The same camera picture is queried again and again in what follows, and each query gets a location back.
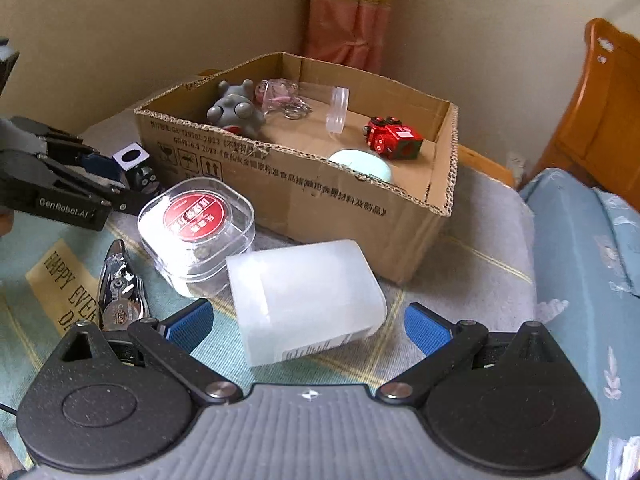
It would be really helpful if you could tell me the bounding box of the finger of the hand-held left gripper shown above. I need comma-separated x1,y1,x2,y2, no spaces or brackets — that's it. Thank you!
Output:
7,116,123,188
30,152,166,213

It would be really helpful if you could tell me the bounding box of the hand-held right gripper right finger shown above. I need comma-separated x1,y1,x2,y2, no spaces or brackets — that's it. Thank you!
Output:
375,302,561,403

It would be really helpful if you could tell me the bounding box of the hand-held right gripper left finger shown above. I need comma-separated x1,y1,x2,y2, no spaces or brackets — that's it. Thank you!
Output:
60,299,246,406

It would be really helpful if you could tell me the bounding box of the black and white fidget cube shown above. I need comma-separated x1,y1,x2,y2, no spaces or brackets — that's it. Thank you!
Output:
114,143,165,196

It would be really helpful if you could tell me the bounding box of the white translucent plastic box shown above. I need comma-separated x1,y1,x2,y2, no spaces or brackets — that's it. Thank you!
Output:
226,239,388,367

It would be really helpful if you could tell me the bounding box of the grey toy figure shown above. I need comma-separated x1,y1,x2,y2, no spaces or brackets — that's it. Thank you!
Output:
206,80,267,137

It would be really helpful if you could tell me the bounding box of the cardboard box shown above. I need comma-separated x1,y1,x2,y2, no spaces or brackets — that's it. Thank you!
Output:
132,51,459,285

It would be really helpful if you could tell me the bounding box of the mint green earbud case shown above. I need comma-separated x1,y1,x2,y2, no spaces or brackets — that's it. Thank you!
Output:
327,148,396,184

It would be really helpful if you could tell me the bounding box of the pink clear keychain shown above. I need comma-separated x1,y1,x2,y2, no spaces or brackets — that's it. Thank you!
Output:
255,78,313,120

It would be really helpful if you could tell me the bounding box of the red toy train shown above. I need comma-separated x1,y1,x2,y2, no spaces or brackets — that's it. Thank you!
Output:
363,116,424,161

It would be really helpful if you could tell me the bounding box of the clear round plastic jar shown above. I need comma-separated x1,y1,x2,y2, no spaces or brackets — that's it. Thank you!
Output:
325,86,351,134

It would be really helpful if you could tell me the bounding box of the nail clipper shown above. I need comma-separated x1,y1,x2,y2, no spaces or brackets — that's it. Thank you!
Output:
97,240,158,331

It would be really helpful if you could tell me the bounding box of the clear square box red label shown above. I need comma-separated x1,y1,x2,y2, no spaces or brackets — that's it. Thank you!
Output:
137,177,257,297

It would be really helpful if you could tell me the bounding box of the blue floral bed sheet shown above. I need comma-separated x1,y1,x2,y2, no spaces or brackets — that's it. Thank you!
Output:
517,167,640,480

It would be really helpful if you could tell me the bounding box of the wooden headboard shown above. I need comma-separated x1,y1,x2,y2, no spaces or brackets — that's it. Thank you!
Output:
532,17,640,193

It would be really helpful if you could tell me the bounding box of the pink curtain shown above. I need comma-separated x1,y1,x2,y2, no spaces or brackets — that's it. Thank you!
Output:
305,0,401,73

